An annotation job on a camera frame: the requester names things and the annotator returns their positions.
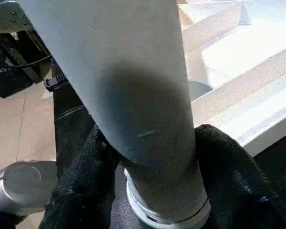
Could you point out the white plastic table top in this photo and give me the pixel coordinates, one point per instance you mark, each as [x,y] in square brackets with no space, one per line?
[243,62]

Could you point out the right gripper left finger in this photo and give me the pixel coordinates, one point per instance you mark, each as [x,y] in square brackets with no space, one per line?
[81,191]

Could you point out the white plastic table leg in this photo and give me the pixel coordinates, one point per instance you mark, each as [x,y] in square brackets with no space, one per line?
[128,95]

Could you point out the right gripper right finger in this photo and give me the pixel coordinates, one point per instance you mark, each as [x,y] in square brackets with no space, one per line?
[243,186]

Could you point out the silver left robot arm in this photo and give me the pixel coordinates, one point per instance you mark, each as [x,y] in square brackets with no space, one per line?
[19,188]

